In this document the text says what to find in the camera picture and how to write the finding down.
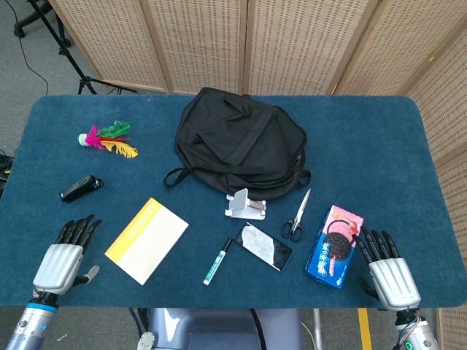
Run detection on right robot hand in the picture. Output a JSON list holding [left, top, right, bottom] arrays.
[[352, 225, 422, 312]]

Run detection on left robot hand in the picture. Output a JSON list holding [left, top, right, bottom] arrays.
[[32, 214, 103, 297]]

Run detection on small black device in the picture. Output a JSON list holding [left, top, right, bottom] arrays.
[[59, 175, 104, 203]]

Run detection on yellow and white notebook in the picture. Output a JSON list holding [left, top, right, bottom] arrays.
[[104, 197, 190, 287]]

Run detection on blue Oreo cookie box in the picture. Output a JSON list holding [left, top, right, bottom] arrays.
[[304, 204, 366, 290]]

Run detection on blue table mat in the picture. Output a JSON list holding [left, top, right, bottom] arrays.
[[0, 94, 464, 309]]

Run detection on colourful feather shuttlecock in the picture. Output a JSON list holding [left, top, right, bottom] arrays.
[[77, 120, 140, 160]]

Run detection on black smartphone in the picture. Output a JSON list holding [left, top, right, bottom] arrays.
[[232, 221, 294, 273]]

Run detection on green and white marker pen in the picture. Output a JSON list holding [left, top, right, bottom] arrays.
[[202, 237, 233, 286]]

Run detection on white folding phone stand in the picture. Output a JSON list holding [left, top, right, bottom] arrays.
[[224, 187, 267, 222]]

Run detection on grey robot torso base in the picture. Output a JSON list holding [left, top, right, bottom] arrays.
[[136, 308, 305, 350]]

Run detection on black backpack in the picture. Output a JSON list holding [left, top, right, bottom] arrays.
[[163, 86, 312, 201]]

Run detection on black tripod stand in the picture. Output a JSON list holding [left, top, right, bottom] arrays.
[[28, 0, 138, 96]]

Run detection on black office chair base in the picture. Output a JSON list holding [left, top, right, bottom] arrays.
[[13, 0, 72, 48]]

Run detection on wicker folding screen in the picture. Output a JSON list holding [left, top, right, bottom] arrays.
[[48, 0, 467, 350]]

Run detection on black handled scissors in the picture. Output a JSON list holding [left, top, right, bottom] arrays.
[[280, 187, 312, 242]]

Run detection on black floor cable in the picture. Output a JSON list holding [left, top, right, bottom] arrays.
[[6, 0, 50, 96]]

